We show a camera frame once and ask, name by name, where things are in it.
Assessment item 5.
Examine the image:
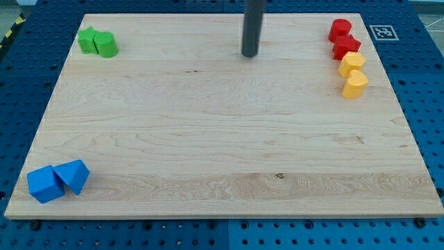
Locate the red cylinder block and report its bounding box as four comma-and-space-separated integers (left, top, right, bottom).
328, 18, 352, 43

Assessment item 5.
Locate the green star block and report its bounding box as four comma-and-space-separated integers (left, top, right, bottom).
78, 26, 99, 54

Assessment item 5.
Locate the black white fiducial marker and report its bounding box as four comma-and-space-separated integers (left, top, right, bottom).
370, 24, 399, 41

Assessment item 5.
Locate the wooden board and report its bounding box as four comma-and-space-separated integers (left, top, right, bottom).
5, 13, 443, 220

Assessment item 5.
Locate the yellow heart block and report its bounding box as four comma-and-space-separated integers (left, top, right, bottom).
342, 69, 368, 99

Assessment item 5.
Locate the green cylinder block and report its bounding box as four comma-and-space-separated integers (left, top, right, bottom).
94, 31, 119, 58

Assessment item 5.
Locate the blue cube block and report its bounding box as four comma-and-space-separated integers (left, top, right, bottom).
27, 165, 65, 203

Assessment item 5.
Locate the blue triangle block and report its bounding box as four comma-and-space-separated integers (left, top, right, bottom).
53, 160, 90, 195

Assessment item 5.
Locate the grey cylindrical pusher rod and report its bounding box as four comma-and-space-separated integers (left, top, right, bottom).
241, 0, 266, 58

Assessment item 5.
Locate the red star block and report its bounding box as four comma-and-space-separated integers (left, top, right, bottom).
332, 35, 361, 60

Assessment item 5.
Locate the yellow hexagon block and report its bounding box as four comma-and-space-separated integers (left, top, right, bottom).
338, 51, 366, 78

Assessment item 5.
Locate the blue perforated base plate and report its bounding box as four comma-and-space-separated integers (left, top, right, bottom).
1, 1, 443, 249

